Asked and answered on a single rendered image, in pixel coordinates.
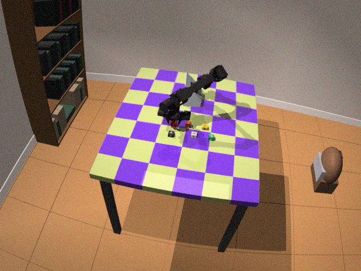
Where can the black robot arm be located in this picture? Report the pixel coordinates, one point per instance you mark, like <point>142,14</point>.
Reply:
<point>216,74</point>

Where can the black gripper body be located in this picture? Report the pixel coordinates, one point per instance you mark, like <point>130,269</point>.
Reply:
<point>185,115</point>

